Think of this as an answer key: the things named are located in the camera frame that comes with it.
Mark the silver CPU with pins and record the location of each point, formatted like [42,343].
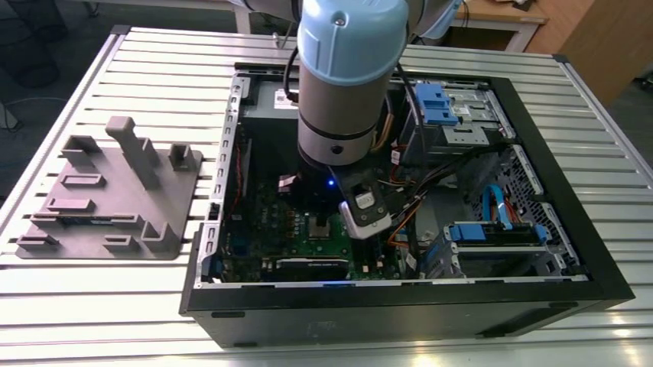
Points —
[318,233]

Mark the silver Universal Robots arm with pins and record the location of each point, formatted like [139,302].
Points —
[337,114]

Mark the green motherboard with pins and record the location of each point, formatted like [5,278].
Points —
[276,237]

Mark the grey power supply unit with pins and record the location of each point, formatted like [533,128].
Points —
[265,134]

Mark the black-clip RAM slot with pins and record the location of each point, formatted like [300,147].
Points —
[358,253]
[373,253]

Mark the white-clip RAM slot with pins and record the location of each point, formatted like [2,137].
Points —
[365,255]
[380,264]

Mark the black graphics card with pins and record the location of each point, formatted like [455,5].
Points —
[312,267]

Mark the blue port connector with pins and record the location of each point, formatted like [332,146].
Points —
[241,244]

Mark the metal drive cage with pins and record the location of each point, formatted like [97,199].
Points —
[460,137]

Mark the blue drive latch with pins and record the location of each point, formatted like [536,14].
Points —
[433,103]

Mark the hard disk in blue carrier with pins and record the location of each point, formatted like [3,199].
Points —
[472,233]

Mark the metal disk bay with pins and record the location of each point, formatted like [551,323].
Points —
[455,264]

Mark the black PC case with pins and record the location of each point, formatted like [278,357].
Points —
[357,317]

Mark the grey parts rack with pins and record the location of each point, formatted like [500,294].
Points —
[127,214]

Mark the dark RAM stick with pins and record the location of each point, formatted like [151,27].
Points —
[87,221]

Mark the wooden desk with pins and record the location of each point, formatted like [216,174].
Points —
[511,17]

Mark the black office chair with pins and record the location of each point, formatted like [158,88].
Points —
[31,46]

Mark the wooden cabinet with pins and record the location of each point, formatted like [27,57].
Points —
[607,38]

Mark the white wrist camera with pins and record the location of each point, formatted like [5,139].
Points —
[368,225]

